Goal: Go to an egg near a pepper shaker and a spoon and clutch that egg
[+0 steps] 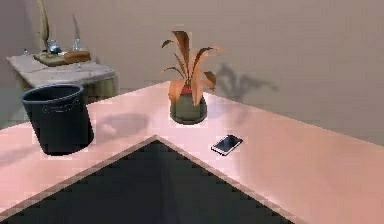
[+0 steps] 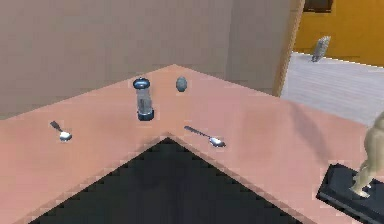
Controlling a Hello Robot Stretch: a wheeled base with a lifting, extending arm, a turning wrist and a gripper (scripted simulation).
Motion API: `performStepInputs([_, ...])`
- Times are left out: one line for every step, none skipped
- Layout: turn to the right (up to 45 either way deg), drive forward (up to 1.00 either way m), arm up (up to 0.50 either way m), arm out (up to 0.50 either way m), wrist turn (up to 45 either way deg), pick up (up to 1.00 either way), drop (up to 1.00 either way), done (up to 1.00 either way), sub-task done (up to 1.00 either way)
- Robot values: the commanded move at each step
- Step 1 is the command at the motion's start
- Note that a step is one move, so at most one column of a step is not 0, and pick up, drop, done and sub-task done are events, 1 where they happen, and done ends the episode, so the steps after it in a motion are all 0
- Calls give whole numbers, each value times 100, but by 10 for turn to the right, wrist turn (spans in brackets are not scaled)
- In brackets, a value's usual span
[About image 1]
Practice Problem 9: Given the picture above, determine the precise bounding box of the orange potted house plant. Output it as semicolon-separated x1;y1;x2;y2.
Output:
160;29;228;126

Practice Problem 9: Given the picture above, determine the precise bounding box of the black mobile phone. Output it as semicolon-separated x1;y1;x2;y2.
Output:
210;133;244;157

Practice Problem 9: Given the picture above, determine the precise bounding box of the pink L-shaped counter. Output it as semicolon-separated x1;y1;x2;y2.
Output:
0;80;384;224

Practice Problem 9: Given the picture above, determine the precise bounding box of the brown bread loaf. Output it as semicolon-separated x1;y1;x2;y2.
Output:
62;50;92;64

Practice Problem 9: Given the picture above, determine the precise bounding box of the grey stone side table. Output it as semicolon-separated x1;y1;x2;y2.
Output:
5;53;119;105

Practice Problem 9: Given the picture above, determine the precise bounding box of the black waste bin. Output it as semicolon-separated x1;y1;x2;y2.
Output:
19;83;95;157

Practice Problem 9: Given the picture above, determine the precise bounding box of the clear glass bottle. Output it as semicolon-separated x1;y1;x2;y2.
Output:
71;14;82;52

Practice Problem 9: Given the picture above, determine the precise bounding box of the tan wooden board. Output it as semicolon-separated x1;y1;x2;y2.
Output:
32;52;69;68

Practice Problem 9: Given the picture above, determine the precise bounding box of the tall tan statue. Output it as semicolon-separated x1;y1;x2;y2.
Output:
37;0;51;54

